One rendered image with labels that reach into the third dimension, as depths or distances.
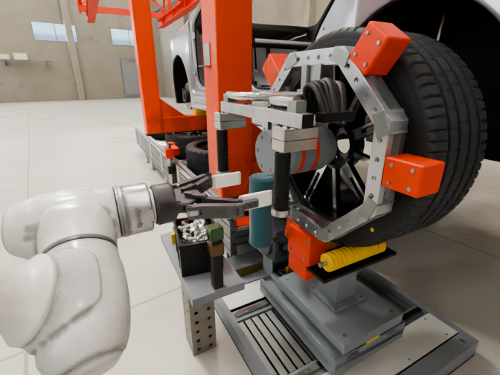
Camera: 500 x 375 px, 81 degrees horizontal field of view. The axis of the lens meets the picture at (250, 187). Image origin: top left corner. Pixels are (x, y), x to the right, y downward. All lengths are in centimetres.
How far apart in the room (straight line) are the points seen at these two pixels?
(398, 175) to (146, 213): 51
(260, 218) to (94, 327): 70
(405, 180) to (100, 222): 58
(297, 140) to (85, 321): 47
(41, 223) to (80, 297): 15
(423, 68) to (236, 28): 76
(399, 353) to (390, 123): 93
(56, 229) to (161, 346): 102
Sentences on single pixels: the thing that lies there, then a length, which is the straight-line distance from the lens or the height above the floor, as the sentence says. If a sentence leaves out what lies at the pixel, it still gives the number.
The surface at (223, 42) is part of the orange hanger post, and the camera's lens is 128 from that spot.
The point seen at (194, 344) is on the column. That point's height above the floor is 6.
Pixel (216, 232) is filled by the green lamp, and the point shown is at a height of 65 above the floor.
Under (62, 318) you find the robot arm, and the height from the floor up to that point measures 80.
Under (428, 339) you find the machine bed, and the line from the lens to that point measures 148.
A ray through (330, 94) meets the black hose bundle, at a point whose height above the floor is 102.
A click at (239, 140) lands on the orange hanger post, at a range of 132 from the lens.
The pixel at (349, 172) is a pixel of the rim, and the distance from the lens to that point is 94.
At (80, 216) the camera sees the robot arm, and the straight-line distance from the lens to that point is 49.
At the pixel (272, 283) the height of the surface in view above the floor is 15.
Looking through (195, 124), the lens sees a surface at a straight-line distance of 328.
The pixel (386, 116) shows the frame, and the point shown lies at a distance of 71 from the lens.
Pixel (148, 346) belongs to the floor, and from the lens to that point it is 145.
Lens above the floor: 104
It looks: 20 degrees down
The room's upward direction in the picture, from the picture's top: straight up
